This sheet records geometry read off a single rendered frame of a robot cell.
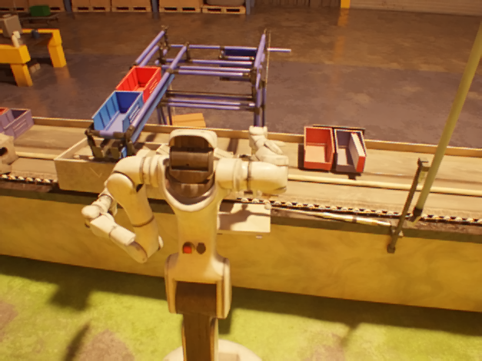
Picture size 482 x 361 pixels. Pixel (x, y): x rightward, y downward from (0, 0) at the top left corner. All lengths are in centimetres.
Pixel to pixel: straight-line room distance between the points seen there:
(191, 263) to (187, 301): 15
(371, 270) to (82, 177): 181
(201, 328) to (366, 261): 126
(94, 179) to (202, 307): 121
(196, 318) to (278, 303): 135
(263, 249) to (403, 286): 92
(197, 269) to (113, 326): 149
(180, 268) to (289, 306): 148
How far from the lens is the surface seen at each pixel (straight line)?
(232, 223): 191
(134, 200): 114
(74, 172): 226
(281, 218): 202
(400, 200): 233
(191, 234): 111
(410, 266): 236
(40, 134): 321
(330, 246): 217
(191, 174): 97
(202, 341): 136
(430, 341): 268
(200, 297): 124
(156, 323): 253
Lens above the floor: 212
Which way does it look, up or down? 37 degrees down
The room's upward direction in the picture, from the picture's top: straight up
